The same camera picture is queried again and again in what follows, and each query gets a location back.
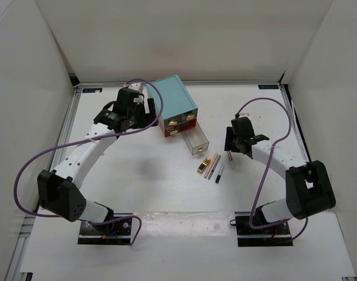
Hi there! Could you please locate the red lip gloss stick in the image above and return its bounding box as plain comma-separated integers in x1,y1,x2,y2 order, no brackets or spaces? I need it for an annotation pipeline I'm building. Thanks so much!
227,151,234,170

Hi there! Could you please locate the teal and orange drawer box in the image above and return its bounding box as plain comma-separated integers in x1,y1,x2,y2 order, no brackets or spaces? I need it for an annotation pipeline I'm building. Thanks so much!
147,75,198,138

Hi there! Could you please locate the gold black lipstick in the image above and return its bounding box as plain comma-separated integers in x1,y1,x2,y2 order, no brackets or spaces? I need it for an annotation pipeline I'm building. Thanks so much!
197,157,212,174

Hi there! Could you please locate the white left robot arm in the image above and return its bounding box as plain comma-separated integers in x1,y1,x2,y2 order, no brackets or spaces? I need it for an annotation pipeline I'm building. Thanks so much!
37,83,156,234

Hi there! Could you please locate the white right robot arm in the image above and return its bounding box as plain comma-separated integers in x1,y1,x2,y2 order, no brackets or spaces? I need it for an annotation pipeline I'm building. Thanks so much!
225,116,336,234

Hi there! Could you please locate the pink makeup pencil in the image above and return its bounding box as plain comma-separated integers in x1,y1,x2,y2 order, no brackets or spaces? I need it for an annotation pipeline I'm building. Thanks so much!
204,153,219,179

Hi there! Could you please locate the silver black eyeliner pen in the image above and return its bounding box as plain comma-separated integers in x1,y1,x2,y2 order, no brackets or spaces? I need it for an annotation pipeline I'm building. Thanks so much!
215,164,225,184

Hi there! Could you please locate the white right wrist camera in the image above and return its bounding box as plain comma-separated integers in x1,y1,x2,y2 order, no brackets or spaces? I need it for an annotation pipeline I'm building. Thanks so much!
239,112,251,119

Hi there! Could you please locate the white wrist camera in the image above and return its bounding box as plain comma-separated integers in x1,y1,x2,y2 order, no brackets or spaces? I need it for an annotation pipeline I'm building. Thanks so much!
123,82,144,92
239,112,251,119

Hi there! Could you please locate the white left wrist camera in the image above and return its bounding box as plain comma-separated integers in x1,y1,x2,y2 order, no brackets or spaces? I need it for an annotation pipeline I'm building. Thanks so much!
123,82,144,92

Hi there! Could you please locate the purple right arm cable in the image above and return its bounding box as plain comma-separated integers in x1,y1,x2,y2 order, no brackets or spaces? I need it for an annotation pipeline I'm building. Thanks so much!
235,97,308,242

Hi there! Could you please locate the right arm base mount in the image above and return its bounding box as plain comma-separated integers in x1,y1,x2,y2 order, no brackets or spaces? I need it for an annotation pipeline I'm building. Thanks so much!
229,215,293,248

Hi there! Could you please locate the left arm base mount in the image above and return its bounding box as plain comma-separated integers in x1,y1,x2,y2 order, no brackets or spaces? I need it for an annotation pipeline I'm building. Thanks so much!
77,214,132,245

